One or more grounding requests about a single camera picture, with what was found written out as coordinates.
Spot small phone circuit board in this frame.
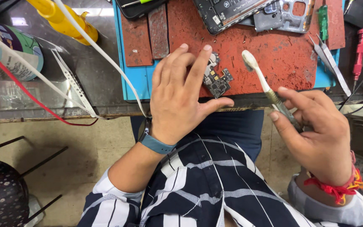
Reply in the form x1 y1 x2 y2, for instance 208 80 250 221
203 52 234 99

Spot white perforated plastic strip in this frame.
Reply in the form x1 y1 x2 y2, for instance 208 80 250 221
50 48 99 119

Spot large worn red work mat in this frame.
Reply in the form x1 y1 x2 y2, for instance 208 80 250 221
167 0 346 98

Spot red cable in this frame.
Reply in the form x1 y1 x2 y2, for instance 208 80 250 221
0 40 99 127

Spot opened black smartphone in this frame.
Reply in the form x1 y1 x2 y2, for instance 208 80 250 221
192 0 277 35

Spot yellow green slim tool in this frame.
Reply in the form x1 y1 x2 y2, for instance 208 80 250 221
121 0 154 8

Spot narrow worn red mat strip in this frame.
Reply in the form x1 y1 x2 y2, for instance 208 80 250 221
147 4 170 60

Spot person's left hand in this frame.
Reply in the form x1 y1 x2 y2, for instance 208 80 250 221
150 44 234 146

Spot white toothbrush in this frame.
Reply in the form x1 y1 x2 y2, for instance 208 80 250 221
242 49 304 133

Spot green handled screwdriver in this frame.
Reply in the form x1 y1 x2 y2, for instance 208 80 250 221
317 0 330 42

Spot red thread bracelet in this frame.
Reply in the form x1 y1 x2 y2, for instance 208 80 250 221
303 150 363 206

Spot navy white striped shirt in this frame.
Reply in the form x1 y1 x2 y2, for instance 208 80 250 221
77 132 363 227

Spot blue silicone repair mat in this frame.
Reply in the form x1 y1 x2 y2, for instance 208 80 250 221
112 0 341 102

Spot grey phone back frame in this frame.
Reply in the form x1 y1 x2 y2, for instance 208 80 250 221
238 0 316 34

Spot black stool with dotted cushion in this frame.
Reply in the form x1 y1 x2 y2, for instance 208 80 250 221
0 136 69 227

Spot red handled screwdriver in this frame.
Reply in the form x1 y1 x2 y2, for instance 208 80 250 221
352 27 363 92

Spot yellow plastic bottle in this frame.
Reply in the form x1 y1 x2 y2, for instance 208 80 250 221
26 0 99 46

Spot thin white cable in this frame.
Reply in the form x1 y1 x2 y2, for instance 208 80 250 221
0 25 107 120

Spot thick white cable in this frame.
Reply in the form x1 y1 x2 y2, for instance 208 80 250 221
53 0 151 119

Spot blue wrist band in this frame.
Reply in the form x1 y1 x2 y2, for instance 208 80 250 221
138 118 178 155

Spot blue jeans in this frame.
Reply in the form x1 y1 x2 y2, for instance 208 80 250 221
130 109 265 163

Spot colourful printed round container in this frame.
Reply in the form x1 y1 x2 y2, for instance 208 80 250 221
0 15 45 82

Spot person's right hand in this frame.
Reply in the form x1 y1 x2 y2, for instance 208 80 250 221
269 87 354 187

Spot steel tweezers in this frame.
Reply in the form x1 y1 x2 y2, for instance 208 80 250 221
308 33 352 97

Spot square worn red mat piece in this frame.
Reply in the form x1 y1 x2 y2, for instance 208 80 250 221
120 12 154 67

